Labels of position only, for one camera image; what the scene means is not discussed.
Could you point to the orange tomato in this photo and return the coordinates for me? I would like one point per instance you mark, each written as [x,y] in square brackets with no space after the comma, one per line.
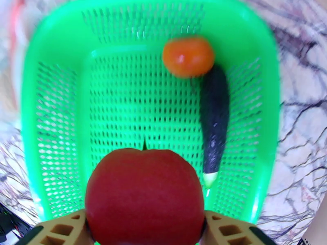
[187,58]

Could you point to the ochre right gripper left finger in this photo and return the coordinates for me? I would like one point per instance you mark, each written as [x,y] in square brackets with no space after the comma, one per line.
[61,230]

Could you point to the ochre right gripper right finger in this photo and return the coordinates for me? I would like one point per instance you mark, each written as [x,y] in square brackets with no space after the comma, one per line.
[230,232]

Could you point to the green plastic mesh basket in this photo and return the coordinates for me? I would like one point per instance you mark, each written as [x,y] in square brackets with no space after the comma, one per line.
[115,98]

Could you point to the red tomato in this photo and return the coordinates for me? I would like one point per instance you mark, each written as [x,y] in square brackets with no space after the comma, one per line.
[145,195]

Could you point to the dark eggplant with pale tip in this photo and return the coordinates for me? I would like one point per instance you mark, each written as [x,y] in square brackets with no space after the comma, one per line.
[214,111]

